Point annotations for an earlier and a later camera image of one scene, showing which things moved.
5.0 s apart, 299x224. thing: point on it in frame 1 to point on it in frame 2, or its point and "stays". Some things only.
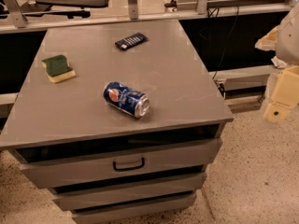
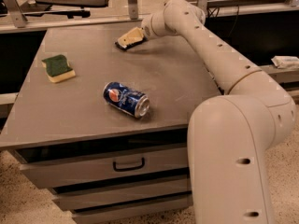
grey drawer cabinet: (121, 120) stays
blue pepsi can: (126, 99) stays
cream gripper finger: (284, 95) to (135, 35)
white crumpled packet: (277, 63) stays
